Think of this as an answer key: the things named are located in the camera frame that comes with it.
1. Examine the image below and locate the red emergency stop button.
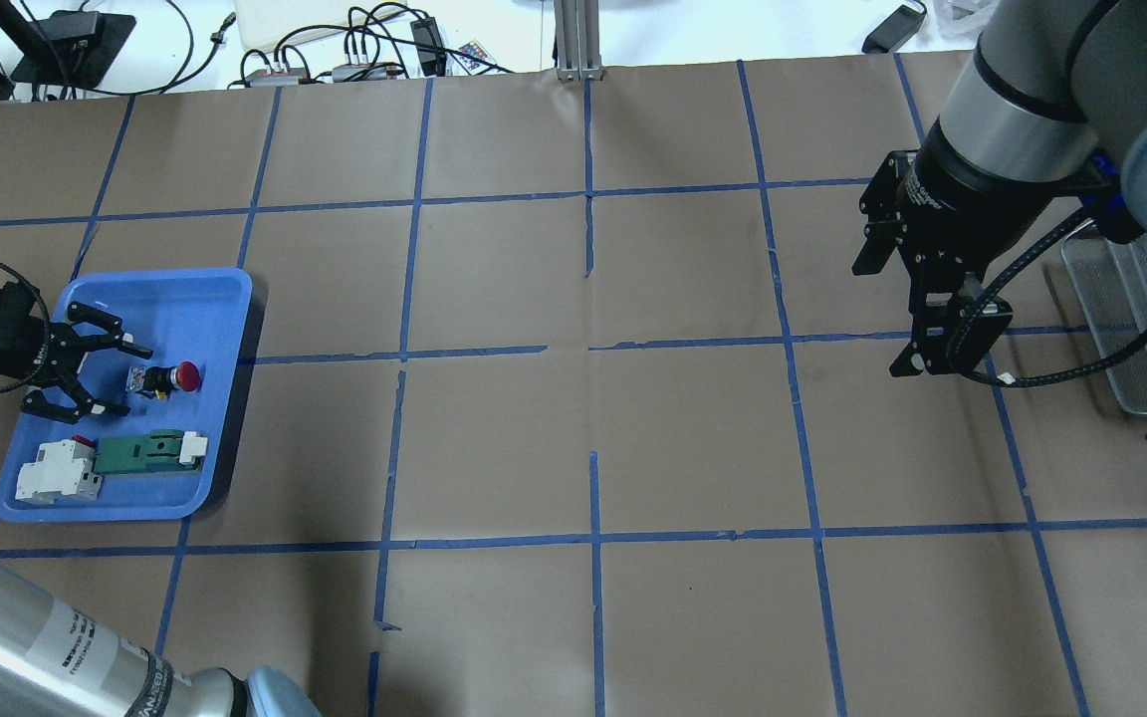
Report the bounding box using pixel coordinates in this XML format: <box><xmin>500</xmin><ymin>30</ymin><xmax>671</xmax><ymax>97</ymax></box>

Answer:
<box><xmin>124</xmin><ymin>361</ymin><xmax>203</xmax><ymax>400</ymax></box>

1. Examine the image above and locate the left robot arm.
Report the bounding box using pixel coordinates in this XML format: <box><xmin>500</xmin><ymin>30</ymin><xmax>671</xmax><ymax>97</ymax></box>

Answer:
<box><xmin>0</xmin><ymin>268</ymin><xmax>318</xmax><ymax>716</ymax></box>

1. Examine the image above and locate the black power adapter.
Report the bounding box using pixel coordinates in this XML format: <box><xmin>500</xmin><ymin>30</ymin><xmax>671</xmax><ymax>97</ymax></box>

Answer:
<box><xmin>860</xmin><ymin>1</ymin><xmax>928</xmax><ymax>55</ymax></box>

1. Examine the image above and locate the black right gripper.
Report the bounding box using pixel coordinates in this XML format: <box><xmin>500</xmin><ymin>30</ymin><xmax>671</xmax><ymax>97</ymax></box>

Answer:
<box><xmin>851</xmin><ymin>150</ymin><xmax>1017</xmax><ymax>377</ymax></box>

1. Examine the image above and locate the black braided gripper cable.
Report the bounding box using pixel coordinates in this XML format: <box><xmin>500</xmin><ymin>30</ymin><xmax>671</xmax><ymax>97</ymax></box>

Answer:
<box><xmin>952</xmin><ymin>204</ymin><xmax>1147</xmax><ymax>389</ymax></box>

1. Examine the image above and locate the aluminium profile post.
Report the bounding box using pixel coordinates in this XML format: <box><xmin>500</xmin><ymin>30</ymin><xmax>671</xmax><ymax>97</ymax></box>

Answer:
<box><xmin>554</xmin><ymin>0</ymin><xmax>604</xmax><ymax>83</ymax></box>

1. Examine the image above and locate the white circuit breaker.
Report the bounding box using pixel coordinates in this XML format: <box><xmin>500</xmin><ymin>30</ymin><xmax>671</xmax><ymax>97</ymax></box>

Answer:
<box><xmin>14</xmin><ymin>435</ymin><xmax>104</xmax><ymax>507</ymax></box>

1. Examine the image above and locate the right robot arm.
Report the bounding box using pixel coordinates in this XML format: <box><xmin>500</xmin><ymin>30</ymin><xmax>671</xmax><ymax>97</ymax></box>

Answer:
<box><xmin>852</xmin><ymin>1</ymin><xmax>1147</xmax><ymax>387</ymax></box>

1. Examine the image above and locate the blue plastic tray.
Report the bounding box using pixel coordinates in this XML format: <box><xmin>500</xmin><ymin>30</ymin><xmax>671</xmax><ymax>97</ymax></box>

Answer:
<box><xmin>0</xmin><ymin>267</ymin><xmax>252</xmax><ymax>523</ymax></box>

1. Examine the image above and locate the black camera stand base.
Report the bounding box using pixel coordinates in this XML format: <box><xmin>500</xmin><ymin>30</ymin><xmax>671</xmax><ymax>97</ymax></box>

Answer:
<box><xmin>0</xmin><ymin>1</ymin><xmax>136</xmax><ymax>91</ymax></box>

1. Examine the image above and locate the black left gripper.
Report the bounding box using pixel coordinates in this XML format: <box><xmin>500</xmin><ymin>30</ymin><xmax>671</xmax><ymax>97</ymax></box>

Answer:
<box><xmin>0</xmin><ymin>282</ymin><xmax>154</xmax><ymax>424</ymax></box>

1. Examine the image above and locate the green white terminal block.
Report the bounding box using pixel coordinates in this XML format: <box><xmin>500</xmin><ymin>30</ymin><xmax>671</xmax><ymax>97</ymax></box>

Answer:
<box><xmin>93</xmin><ymin>428</ymin><xmax>210</xmax><ymax>476</ymax></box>

